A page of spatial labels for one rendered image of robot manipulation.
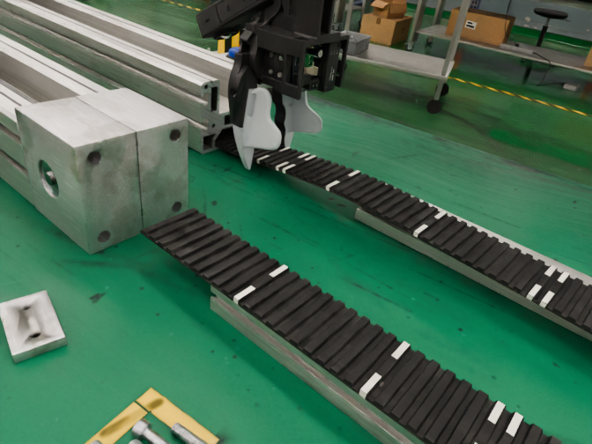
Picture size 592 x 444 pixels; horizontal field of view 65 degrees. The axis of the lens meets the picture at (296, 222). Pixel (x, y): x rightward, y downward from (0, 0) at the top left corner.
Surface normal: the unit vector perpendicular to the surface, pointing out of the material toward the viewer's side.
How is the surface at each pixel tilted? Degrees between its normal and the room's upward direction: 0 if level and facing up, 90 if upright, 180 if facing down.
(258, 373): 0
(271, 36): 91
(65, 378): 0
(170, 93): 90
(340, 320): 0
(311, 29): 91
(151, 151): 90
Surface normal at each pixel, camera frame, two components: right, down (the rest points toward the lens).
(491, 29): -0.49, 0.43
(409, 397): 0.12, -0.83
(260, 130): -0.61, 0.21
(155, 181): 0.76, 0.43
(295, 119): -0.59, 0.54
